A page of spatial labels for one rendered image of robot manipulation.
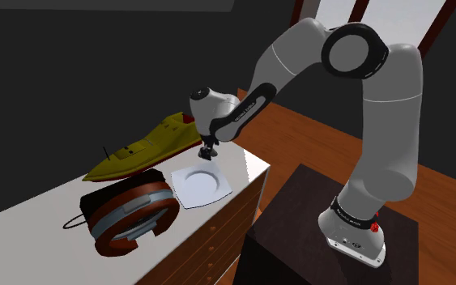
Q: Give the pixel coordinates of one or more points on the white square plate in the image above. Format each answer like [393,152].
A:
[200,184]

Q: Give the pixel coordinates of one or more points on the wooden chest of drawers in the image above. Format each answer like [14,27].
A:
[219,225]

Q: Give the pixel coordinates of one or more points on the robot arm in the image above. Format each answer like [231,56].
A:
[389,130]

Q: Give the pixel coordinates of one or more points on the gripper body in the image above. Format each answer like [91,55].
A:
[208,148]

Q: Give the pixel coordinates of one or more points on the window with dark red frame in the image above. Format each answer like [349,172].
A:
[393,19]

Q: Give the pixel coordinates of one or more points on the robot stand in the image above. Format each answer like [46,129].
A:
[294,233]

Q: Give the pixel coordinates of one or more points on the yellow toy boat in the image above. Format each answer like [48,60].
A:
[160,142]

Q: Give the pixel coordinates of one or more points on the brown round appliance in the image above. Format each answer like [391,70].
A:
[131,215]

